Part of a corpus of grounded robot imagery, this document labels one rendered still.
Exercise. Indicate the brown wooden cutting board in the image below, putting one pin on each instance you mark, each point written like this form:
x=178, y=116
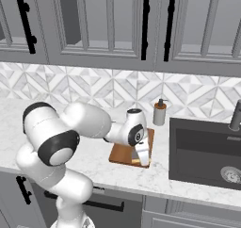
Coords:
x=120, y=151

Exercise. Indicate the grey glass wall cupboard door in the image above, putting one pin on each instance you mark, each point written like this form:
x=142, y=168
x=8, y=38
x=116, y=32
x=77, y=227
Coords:
x=204, y=24
x=19, y=18
x=100, y=21

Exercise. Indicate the grey soap dispenser brown top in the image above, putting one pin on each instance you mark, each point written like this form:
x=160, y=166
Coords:
x=159, y=114

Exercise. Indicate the silver sink drain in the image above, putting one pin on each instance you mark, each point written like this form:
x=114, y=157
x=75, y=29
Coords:
x=232, y=174

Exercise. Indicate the dark grey tap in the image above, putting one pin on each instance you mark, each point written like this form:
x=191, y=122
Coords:
x=235, y=118

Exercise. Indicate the black sink basin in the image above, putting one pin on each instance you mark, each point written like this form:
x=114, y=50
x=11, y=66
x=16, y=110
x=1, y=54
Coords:
x=200, y=153

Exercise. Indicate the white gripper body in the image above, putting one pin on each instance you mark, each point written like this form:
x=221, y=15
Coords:
x=144, y=153

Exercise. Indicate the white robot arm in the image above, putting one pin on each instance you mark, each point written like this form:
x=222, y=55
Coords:
x=84, y=118

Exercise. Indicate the dark grey dishwasher front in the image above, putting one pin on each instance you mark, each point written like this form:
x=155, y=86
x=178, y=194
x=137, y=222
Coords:
x=125, y=217

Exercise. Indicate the grey panelled base cupboard door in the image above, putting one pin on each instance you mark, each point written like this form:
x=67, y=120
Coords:
x=188, y=217

